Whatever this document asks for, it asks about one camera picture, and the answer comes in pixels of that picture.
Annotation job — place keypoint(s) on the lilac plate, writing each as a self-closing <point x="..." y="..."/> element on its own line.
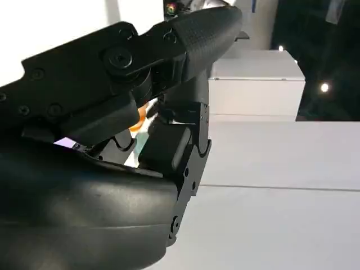
<point x="65" y="143"/>

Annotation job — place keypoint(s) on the white cabinet box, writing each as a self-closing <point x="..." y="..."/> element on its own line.
<point x="253" y="90"/>

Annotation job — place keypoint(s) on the multicoloured small object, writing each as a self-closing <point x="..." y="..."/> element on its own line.
<point x="171" y="8"/>

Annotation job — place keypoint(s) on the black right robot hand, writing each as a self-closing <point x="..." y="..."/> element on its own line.
<point x="84" y="211"/>

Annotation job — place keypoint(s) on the orange toy bread roll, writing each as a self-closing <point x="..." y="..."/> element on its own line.
<point x="140" y="116"/>

